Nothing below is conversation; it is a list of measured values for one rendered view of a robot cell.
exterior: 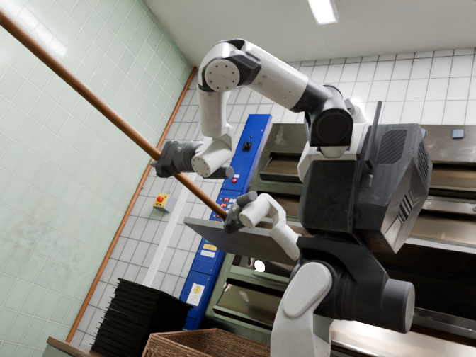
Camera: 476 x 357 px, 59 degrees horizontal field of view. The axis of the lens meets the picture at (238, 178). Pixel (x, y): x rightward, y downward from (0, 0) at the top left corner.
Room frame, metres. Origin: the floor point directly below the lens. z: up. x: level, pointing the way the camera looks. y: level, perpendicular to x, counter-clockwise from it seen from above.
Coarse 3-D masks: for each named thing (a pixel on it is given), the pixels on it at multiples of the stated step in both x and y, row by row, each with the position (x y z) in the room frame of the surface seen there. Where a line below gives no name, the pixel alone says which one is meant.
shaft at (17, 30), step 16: (0, 16) 0.73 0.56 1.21; (16, 32) 0.76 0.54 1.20; (32, 48) 0.80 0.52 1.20; (48, 64) 0.84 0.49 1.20; (64, 64) 0.86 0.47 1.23; (64, 80) 0.89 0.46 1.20; (80, 80) 0.90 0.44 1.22; (96, 96) 0.95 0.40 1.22; (112, 112) 1.00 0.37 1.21; (128, 128) 1.05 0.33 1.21; (144, 144) 1.11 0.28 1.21; (176, 176) 1.26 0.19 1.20; (192, 192) 1.35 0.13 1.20
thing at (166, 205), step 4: (168, 196) 2.49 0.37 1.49; (172, 196) 2.51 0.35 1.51; (156, 200) 2.54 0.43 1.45; (164, 200) 2.50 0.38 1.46; (168, 200) 2.50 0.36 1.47; (172, 200) 2.53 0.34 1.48; (156, 204) 2.53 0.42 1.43; (160, 204) 2.51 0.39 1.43; (164, 204) 2.49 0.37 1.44; (168, 204) 2.51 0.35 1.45; (172, 204) 2.54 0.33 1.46; (156, 208) 2.56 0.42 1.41; (160, 208) 2.53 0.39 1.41; (164, 208) 2.50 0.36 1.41; (168, 208) 2.52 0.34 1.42
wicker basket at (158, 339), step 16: (160, 336) 1.79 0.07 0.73; (176, 336) 1.95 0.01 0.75; (192, 336) 2.05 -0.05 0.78; (208, 336) 2.15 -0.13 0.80; (224, 336) 2.16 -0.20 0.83; (240, 336) 2.11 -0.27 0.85; (144, 352) 1.82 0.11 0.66; (160, 352) 1.78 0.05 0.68; (176, 352) 1.74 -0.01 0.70; (192, 352) 1.70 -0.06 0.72; (208, 352) 2.16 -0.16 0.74; (224, 352) 2.12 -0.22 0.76; (240, 352) 2.08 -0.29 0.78; (256, 352) 2.04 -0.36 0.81
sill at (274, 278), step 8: (232, 272) 2.22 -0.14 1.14; (240, 272) 2.19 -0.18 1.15; (248, 272) 2.16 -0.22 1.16; (256, 272) 2.14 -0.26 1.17; (272, 280) 2.08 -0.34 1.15; (280, 280) 2.05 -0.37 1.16; (288, 280) 2.03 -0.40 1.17; (416, 312) 1.69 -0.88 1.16; (424, 312) 1.68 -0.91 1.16; (432, 312) 1.66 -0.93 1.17; (440, 312) 1.64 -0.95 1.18; (432, 320) 1.66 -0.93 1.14; (440, 320) 1.64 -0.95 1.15; (448, 320) 1.62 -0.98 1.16; (456, 320) 1.61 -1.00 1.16; (464, 320) 1.59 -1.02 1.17; (472, 320) 1.58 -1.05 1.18; (464, 328) 1.59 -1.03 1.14; (472, 328) 1.58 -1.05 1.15
